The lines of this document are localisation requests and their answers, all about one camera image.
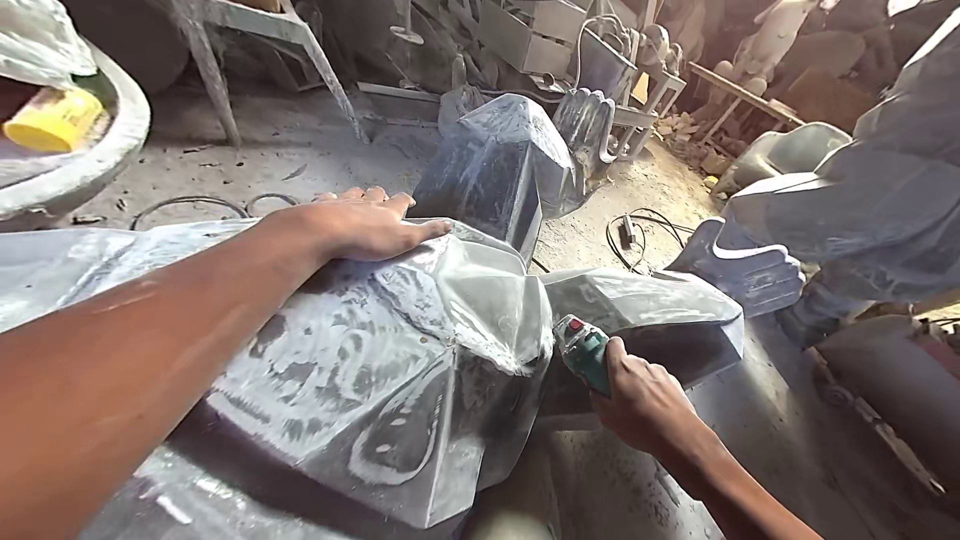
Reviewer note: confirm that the person's left hand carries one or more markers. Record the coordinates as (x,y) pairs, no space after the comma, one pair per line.
(366,228)

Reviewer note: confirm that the person's right hand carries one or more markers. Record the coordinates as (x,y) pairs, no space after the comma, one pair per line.
(651,399)

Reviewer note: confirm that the person's left thumb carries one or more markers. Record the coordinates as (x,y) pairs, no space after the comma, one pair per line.
(432,229)

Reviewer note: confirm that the person's right fingers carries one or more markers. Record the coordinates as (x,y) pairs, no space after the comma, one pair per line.
(616,354)

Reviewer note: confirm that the person's left index finger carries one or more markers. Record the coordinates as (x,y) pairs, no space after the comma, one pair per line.
(401,202)

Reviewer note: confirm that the person's left fingers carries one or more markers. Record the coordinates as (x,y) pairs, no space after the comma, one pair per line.
(364,194)

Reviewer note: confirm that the green angle grinder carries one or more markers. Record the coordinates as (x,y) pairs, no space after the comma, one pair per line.
(589,360)

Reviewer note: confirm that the person's left forearm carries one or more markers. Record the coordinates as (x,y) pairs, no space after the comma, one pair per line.
(172,322)

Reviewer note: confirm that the person's right forearm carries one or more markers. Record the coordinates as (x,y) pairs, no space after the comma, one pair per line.
(742,484)

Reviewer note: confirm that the grey faceted figure sculpture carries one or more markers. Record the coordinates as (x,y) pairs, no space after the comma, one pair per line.
(322,367)

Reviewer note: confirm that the dusty white plastic chair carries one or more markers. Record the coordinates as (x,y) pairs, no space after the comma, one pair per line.
(279,28)

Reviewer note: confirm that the white slatted crate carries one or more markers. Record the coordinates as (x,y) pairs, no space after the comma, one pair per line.
(517,37)

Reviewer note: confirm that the small white wooden stool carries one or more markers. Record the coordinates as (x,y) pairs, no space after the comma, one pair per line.
(634,118)

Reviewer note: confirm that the grey bucket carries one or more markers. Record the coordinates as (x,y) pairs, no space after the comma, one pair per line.
(604,67)

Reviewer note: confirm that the large round white basin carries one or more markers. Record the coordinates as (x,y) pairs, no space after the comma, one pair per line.
(129,112)

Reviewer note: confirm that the pale grey plastic container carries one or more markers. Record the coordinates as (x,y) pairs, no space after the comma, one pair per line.
(802,148)

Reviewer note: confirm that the long wooden plank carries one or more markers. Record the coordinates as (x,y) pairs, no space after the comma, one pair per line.
(750,98)

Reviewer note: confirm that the large smooth grey sculpture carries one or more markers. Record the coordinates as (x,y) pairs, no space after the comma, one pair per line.
(877,195)

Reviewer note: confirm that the yellow plastic container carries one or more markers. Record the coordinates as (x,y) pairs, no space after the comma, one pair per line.
(54,121)

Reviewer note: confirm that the pale figure statue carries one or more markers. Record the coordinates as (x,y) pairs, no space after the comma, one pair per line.
(775,43)

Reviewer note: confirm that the crumpled white plastic bag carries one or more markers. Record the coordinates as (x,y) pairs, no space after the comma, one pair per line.
(41,41)

